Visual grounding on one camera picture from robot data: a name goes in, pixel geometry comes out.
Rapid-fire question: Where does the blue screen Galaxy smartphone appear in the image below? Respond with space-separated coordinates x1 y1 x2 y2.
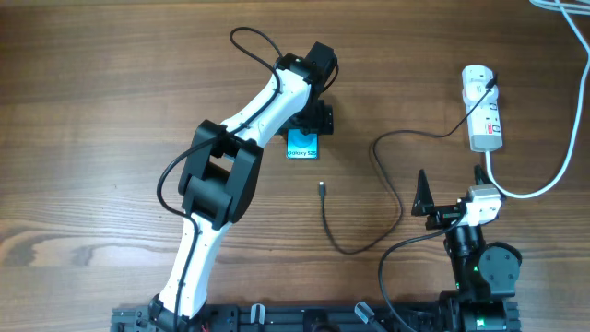
286 129 318 160

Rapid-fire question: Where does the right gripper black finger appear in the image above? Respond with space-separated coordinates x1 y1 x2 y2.
411 169 435 217
474 164 506 199

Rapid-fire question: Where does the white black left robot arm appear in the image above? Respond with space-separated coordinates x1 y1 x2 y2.
148 42 338 331

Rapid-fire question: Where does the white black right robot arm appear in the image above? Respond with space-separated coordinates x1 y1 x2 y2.
411 166 523 332

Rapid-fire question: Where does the white USB charger plug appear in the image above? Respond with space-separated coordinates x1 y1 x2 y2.
463 81 499 104

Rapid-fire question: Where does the white power strip cord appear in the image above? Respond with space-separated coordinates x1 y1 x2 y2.
484 0 590 200

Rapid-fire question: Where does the black USB charging cable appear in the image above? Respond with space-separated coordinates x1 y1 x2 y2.
317 73 499 255

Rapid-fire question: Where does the white power strip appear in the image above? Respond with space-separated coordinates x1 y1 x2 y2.
462 65 502 153

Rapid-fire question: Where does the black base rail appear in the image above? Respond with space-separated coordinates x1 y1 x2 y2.
110 302 522 332

